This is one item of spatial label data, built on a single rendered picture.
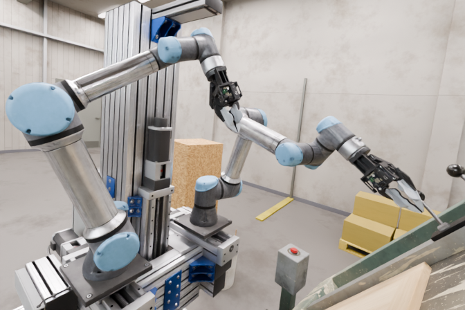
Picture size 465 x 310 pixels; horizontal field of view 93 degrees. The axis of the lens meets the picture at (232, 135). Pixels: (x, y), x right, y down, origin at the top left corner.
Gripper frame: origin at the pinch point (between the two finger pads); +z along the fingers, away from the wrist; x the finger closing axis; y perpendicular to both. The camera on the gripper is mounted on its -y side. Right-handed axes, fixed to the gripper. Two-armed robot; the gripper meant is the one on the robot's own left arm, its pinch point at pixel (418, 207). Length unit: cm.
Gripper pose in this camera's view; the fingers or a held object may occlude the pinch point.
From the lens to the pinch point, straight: 81.7
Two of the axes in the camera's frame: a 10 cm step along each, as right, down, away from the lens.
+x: 4.7, -7.2, -5.1
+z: 4.9, 6.9, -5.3
